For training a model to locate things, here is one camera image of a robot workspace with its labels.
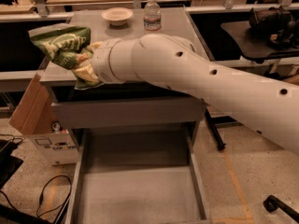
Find top grey drawer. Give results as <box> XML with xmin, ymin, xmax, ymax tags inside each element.
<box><xmin>51</xmin><ymin>97</ymin><xmax>206</xmax><ymax>129</ymax></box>

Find black cable on floor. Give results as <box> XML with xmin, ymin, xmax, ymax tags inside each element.
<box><xmin>36</xmin><ymin>175</ymin><xmax>73</xmax><ymax>220</ymax></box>

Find open middle drawer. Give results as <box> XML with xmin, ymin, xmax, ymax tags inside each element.
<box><xmin>65</xmin><ymin>126</ymin><xmax>212</xmax><ymax>224</ymax></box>

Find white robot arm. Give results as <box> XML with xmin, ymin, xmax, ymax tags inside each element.
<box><xmin>77</xmin><ymin>34</ymin><xmax>299</xmax><ymax>154</ymax></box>

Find white ceramic bowl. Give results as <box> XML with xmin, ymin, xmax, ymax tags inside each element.
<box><xmin>102</xmin><ymin>7</ymin><xmax>133</xmax><ymax>26</ymax></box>

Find black chair base wheel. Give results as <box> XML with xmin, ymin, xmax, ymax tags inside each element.
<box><xmin>263</xmin><ymin>195</ymin><xmax>299</xmax><ymax>223</ymax></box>

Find black device on table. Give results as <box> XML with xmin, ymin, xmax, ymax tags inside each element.
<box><xmin>249</xmin><ymin>6</ymin><xmax>299</xmax><ymax>49</ymax></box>

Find black side table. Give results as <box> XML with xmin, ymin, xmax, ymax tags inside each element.
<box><xmin>204</xmin><ymin>21</ymin><xmax>299</xmax><ymax>154</ymax></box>

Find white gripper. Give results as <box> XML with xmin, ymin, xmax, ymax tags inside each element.
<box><xmin>74</xmin><ymin>38</ymin><xmax>123</xmax><ymax>84</ymax></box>

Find cardboard box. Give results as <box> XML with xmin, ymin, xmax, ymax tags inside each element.
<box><xmin>9</xmin><ymin>74</ymin><xmax>78</xmax><ymax>165</ymax></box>

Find green jalapeno chip bag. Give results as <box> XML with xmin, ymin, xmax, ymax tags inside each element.
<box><xmin>28</xmin><ymin>23</ymin><xmax>103</xmax><ymax>91</ymax></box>

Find clear plastic water bottle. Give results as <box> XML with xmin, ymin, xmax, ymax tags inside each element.
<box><xmin>143</xmin><ymin>0</ymin><xmax>162</xmax><ymax>31</ymax></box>

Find grey drawer cabinet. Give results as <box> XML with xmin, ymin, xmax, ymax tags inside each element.
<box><xmin>41</xmin><ymin>8</ymin><xmax>206</xmax><ymax>142</ymax></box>

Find black equipment at left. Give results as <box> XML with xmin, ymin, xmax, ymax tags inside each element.
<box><xmin>0</xmin><ymin>137</ymin><xmax>22</xmax><ymax>224</ymax></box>

